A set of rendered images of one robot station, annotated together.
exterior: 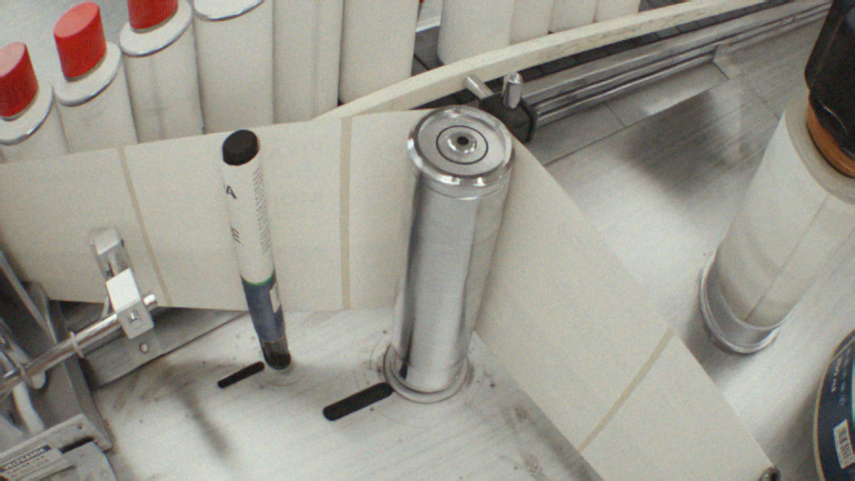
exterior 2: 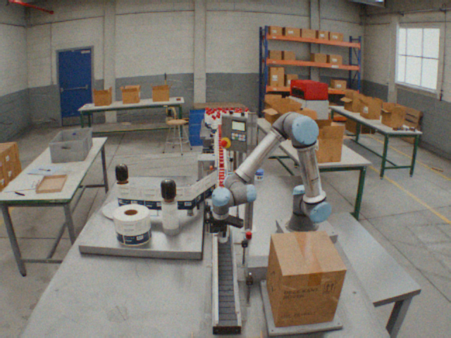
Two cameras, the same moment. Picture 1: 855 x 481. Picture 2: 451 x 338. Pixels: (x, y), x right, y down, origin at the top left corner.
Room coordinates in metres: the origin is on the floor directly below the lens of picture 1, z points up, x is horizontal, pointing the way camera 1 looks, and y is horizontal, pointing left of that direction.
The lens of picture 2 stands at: (1.51, -1.40, 1.83)
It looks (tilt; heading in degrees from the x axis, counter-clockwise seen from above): 19 degrees down; 127
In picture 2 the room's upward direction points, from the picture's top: straight up
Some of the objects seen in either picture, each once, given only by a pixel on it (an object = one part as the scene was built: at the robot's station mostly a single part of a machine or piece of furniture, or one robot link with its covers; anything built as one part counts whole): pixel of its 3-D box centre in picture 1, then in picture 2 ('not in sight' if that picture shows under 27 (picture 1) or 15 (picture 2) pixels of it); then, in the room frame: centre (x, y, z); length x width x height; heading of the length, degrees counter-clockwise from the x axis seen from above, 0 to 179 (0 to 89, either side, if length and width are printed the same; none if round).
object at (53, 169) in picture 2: not in sight; (44, 170); (-1.60, -0.19, 0.81); 0.32 x 0.24 x 0.01; 32
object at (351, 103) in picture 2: not in sight; (354, 101); (-0.40, 5.26, 0.97); 0.51 x 0.36 x 0.37; 49
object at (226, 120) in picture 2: not in sight; (238, 132); (0.43, 0.14, 1.38); 0.17 x 0.10 x 0.19; 4
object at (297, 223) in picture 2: not in sight; (302, 217); (0.83, 0.19, 0.97); 0.15 x 0.15 x 0.10
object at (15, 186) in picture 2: not in sight; (20, 186); (-1.36, -0.56, 0.81); 0.38 x 0.36 x 0.02; 136
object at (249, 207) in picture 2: not in sight; (250, 174); (0.52, 0.13, 1.16); 0.04 x 0.04 x 0.67; 39
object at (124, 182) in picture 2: not in sight; (122, 186); (-0.15, -0.24, 1.04); 0.09 x 0.09 x 0.29
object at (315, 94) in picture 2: not in sight; (308, 109); (-1.53, 5.52, 0.61); 0.70 x 0.60 x 1.22; 147
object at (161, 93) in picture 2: not in sight; (161, 91); (-3.89, 3.57, 0.97); 0.48 x 0.47 x 0.37; 139
